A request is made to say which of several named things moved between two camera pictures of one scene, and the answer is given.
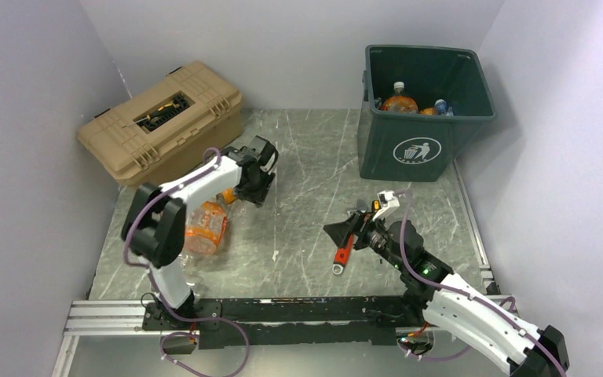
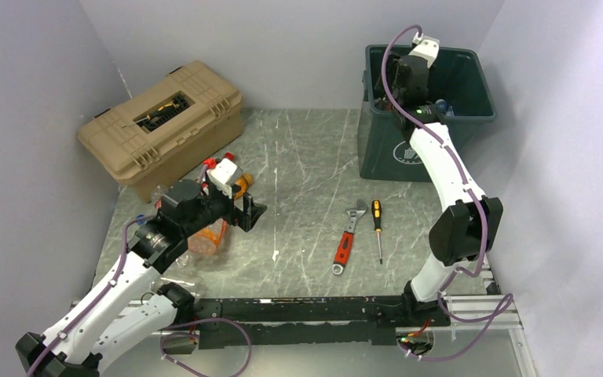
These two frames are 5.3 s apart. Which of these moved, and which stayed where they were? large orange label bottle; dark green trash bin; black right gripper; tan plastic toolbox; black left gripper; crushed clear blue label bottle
Moved: black left gripper; black right gripper
Stayed: crushed clear blue label bottle; large orange label bottle; dark green trash bin; tan plastic toolbox
